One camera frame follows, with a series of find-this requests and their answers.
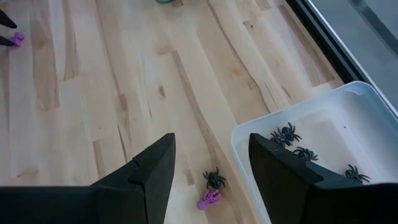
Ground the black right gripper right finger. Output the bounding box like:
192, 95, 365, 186
248, 133, 361, 224

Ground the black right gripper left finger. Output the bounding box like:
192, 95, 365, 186
91, 133, 177, 224

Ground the purple plastic skeleton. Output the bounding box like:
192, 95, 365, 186
9, 30, 25, 50
196, 189, 222, 211

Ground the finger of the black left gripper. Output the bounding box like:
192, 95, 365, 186
0, 9, 18, 29
0, 34, 16, 47

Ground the clear plastic bin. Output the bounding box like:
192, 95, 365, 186
230, 80, 398, 224

